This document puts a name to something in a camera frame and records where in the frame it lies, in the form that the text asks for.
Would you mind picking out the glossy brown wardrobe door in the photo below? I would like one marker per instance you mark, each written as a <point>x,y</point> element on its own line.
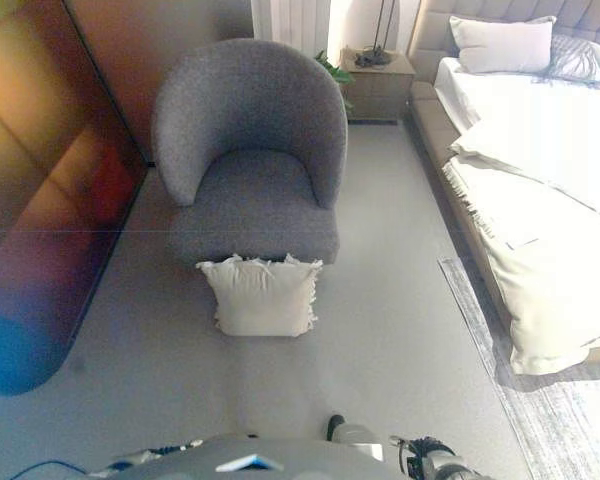
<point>40,150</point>

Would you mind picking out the grey upholstered armchair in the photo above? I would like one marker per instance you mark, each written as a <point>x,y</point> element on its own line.
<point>250,100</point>

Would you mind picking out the white pleated curtain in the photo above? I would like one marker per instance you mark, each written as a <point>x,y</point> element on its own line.
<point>290,20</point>

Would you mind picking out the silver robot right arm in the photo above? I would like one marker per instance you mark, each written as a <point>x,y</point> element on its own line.
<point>445,467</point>

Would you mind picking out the grey patterned rug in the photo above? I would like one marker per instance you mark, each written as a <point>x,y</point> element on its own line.
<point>555,425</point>

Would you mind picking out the beige wooden nightstand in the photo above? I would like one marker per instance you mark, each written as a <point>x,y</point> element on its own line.
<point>380,90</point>

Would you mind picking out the green leafy potted plant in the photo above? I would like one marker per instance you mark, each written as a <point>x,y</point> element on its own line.
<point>337,74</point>

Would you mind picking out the grey patterned pillow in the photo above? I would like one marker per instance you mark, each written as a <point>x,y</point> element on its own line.
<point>575,60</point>

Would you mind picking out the large white pillow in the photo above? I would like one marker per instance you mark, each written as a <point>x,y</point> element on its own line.
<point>500,47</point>

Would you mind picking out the white duvet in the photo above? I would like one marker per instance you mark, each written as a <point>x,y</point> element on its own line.
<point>530,125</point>

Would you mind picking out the silver robot right leg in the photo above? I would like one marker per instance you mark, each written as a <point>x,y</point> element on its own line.
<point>355,432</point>

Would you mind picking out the beige upholstered bed frame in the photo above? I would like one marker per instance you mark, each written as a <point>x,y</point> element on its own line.
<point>430,115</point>

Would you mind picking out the white fringed cushion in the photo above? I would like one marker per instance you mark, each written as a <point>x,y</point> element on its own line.
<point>260,300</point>

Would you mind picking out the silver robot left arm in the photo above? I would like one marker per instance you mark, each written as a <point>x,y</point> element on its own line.
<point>140,456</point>

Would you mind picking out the silver robot torso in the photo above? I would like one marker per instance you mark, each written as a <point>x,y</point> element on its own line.
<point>205,461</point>

